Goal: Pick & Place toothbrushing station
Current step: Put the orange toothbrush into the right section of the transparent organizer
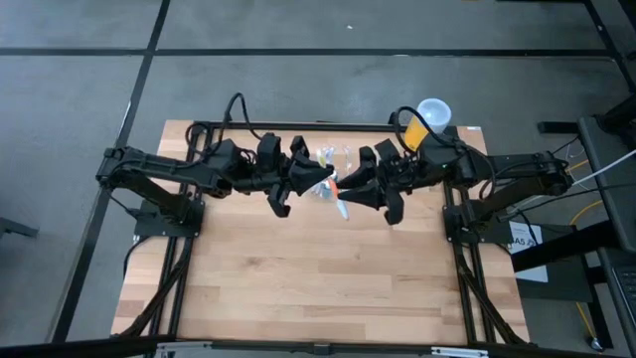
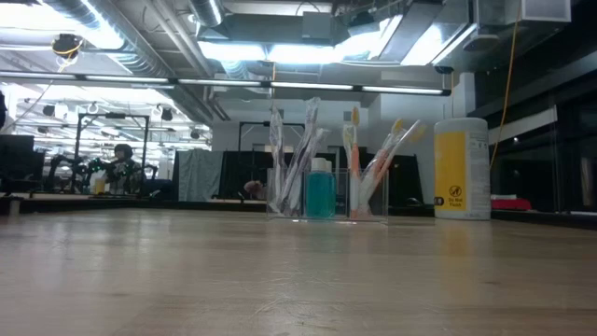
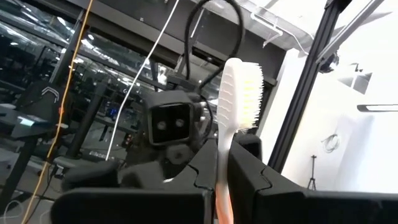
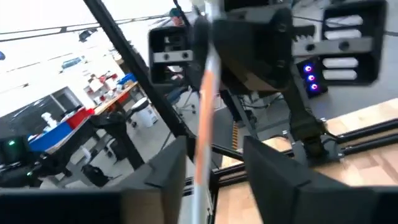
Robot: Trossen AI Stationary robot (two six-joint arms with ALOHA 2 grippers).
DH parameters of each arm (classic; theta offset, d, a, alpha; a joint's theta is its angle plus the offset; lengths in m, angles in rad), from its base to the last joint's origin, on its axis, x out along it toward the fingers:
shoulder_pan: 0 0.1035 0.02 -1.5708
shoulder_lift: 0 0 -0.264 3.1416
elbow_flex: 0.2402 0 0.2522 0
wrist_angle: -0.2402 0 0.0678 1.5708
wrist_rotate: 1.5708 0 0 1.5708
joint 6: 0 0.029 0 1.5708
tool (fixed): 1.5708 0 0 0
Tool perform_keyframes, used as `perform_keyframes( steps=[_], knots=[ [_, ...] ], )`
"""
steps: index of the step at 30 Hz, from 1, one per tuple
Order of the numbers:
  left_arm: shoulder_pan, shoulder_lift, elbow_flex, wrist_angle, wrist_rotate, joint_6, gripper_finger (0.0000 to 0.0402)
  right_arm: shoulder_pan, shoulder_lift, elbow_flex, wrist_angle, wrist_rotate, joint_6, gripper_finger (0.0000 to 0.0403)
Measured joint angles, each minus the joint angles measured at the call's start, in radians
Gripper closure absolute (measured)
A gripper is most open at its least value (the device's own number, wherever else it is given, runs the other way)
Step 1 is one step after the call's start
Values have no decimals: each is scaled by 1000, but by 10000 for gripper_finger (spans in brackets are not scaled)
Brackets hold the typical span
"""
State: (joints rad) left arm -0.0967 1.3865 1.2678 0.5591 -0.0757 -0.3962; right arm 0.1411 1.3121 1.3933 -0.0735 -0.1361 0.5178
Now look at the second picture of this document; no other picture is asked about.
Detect orange white toothbrush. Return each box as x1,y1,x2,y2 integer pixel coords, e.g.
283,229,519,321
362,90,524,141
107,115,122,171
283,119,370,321
349,105,363,219
368,119,422,211
372,121,427,206

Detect gray hanging cloth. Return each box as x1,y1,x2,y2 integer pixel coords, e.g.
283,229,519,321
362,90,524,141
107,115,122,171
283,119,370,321
172,148,226,203

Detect long wooden workbench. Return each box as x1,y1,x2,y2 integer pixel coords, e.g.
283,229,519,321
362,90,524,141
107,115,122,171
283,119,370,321
0,190,267,215

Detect silver ventilation duct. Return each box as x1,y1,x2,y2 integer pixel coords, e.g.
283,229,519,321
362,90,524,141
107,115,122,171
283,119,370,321
189,0,226,27

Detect background black robot arms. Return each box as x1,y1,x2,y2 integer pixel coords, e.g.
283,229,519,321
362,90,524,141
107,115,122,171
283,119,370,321
45,154,159,193

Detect black monitor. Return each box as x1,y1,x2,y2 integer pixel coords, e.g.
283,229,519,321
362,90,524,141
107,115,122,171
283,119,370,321
0,133,46,193

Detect black partition curtain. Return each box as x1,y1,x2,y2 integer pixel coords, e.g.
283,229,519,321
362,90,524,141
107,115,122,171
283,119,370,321
217,147,424,207

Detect black frame with crossbar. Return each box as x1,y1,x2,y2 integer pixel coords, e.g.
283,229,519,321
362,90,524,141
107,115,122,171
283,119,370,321
238,120,307,153

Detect long ceiling light strip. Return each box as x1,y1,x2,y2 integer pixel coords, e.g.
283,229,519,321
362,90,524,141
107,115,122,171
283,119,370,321
0,70,452,97

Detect white canister yellow label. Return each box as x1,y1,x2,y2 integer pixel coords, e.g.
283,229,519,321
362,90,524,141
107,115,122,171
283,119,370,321
432,117,492,221

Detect small pinkish blurred object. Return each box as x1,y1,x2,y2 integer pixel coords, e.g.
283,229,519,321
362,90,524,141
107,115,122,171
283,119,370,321
243,179,268,200

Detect clear acrylic organizer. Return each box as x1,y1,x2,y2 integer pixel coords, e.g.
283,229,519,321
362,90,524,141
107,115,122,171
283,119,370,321
265,166,390,221

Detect hanging black yellow cable coil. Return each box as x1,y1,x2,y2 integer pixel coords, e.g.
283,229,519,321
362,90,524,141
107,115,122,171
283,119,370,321
50,33,85,61

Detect tall black metal frame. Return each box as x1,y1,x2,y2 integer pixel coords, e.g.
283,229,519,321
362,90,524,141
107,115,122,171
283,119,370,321
72,111,151,196

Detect person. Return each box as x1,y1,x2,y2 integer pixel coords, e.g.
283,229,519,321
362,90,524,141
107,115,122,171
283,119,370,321
104,143,144,195

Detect red flat box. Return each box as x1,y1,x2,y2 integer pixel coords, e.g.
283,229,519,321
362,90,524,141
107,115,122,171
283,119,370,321
490,197,533,212

